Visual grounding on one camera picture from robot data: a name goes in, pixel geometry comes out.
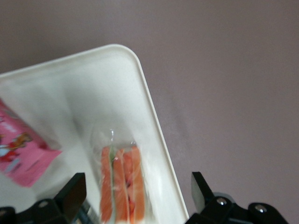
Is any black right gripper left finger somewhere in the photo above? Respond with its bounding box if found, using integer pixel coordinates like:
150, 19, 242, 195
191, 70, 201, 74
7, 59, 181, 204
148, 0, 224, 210
0, 172, 87, 224

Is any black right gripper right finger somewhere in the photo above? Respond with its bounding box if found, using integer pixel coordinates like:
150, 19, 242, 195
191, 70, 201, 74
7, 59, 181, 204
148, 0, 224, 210
184, 171, 290, 224

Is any triangle sandwich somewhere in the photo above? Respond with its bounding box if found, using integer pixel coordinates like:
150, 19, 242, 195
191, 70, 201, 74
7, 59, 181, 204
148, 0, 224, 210
90, 127, 150, 224

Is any beige plastic tray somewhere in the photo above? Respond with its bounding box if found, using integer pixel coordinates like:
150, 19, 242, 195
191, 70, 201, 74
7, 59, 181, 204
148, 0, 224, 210
0, 43, 190, 224

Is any pink cartoon snack pack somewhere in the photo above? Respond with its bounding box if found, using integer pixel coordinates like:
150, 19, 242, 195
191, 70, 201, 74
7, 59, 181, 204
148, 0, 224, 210
0, 98, 63, 188

